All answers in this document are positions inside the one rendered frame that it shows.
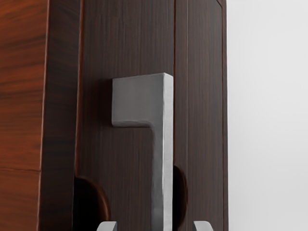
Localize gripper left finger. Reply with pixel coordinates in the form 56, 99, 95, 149
96, 220, 118, 231

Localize dark brown wooden drawer cabinet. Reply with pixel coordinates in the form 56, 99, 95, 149
0, 0, 229, 231

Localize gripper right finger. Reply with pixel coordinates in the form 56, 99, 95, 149
193, 220, 214, 231

